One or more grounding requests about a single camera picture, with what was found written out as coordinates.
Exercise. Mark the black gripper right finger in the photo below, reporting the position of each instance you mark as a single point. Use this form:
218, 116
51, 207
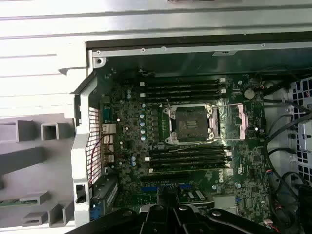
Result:
180, 221

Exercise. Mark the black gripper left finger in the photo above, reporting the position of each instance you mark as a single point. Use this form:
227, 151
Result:
156, 221

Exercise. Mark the metal socket cover frame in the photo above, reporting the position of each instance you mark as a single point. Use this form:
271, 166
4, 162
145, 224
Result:
243, 117

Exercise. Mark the CPU socket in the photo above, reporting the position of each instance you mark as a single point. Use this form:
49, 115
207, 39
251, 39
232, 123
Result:
190, 117

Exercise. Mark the blue expansion slot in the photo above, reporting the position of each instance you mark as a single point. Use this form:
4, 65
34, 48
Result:
150, 189

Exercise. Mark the long black expansion slot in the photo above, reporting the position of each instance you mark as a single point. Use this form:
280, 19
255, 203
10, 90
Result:
165, 178

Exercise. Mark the silver chipset heatsink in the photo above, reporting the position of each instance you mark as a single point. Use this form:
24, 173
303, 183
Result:
225, 204

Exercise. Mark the black RAM slot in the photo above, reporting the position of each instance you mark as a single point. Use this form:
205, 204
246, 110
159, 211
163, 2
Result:
190, 150
190, 161
182, 98
182, 87

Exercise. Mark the green motherboard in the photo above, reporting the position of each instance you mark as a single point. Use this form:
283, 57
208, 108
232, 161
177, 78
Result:
243, 156

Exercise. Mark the silver rear port block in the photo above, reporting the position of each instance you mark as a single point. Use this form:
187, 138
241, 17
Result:
109, 129

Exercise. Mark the black silver PC case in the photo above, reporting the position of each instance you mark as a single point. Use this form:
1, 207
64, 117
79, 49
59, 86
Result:
81, 146

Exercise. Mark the blue rear port connector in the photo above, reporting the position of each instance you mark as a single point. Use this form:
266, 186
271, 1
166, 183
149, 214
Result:
107, 116

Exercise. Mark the grey parts rack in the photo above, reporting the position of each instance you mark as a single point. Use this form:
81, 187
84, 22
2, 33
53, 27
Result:
24, 170

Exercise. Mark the round coin battery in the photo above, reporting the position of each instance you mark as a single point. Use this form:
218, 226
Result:
249, 93

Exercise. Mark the green RAM stick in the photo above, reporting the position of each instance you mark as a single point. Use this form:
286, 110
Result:
9, 202

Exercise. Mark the silver perforated drive cage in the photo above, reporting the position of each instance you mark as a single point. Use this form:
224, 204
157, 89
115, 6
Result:
304, 136

